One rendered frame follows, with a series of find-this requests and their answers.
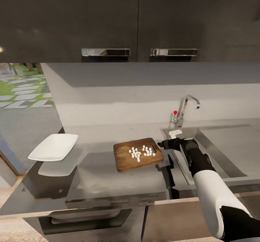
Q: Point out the cabinet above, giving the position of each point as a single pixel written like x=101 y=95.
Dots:
x=83 y=31

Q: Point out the drop in sink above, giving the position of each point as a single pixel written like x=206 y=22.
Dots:
x=234 y=150

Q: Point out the bowl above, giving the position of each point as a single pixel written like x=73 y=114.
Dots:
x=55 y=148

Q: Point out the dishwasher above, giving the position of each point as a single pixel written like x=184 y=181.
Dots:
x=114 y=225

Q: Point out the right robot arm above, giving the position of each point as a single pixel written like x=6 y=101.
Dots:
x=226 y=217

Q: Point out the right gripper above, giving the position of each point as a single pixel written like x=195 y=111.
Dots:
x=168 y=144

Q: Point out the cutting board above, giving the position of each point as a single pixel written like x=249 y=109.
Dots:
x=123 y=157

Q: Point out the fixed window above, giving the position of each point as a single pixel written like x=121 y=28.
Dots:
x=28 y=114

